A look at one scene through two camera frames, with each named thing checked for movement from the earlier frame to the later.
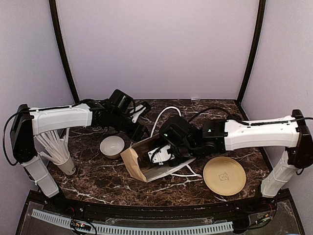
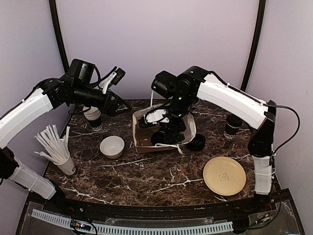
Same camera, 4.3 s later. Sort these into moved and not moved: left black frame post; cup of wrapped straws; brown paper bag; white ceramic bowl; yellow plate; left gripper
Moved: brown paper bag; left gripper
Not moved: yellow plate; cup of wrapped straws; left black frame post; white ceramic bowl
